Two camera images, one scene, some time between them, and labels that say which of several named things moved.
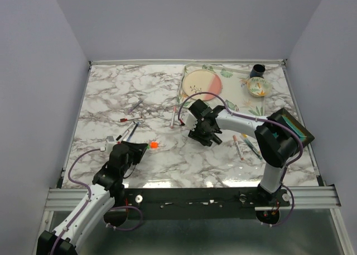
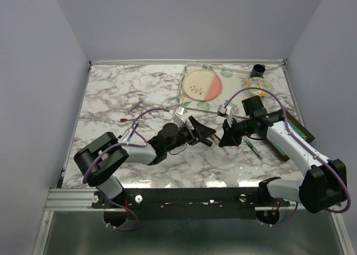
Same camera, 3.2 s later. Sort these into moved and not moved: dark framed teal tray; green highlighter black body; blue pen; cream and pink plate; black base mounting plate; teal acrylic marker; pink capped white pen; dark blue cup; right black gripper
Moved: pink capped white pen; right black gripper; green highlighter black body
Not moved: teal acrylic marker; black base mounting plate; dark framed teal tray; cream and pink plate; dark blue cup; blue pen
